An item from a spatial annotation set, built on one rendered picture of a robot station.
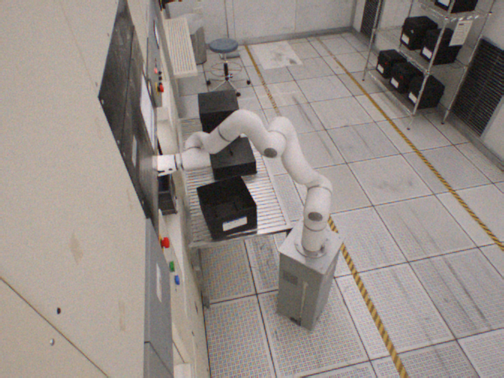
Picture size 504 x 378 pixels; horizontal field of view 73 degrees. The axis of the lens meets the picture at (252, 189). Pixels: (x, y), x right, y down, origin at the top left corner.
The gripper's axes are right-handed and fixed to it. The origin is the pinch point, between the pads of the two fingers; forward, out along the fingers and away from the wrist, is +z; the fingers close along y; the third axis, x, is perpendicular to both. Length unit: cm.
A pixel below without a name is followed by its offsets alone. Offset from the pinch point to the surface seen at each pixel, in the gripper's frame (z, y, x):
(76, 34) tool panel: -10, -60, 82
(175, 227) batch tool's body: -7.3, -7.9, -38.1
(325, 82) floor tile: -205, 273, -123
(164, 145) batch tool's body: -10.0, 15.0, -0.1
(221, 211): -33, 6, -48
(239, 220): -42, -10, -39
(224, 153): -42, 49, -38
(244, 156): -55, 43, -39
